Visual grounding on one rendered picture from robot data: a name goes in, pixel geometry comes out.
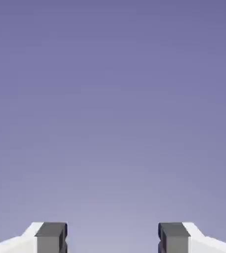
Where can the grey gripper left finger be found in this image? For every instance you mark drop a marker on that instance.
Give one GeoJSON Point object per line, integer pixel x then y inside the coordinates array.
{"type": "Point", "coordinates": [47, 240]}

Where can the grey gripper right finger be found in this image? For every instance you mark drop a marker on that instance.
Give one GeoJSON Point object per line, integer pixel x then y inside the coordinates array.
{"type": "Point", "coordinates": [177, 240]}

